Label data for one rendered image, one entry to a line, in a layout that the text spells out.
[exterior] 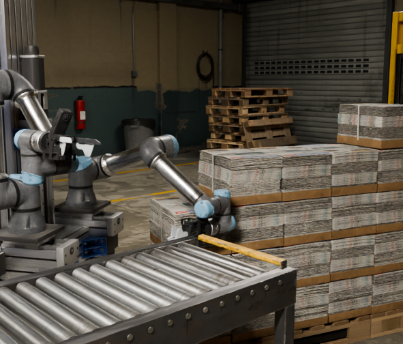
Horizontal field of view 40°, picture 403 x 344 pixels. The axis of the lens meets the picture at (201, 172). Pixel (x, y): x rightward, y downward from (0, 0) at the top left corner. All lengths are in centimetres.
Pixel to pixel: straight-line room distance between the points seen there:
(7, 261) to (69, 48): 747
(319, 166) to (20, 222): 146
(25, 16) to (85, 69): 716
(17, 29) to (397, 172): 205
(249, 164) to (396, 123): 91
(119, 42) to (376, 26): 441
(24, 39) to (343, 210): 177
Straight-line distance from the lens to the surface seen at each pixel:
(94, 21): 992
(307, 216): 287
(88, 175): 275
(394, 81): 379
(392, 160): 314
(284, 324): 194
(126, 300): 167
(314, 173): 284
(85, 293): 174
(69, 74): 962
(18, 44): 258
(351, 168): 298
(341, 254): 305
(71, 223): 278
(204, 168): 288
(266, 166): 268
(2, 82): 221
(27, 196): 230
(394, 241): 326
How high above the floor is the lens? 142
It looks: 9 degrees down
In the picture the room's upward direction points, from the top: straight up
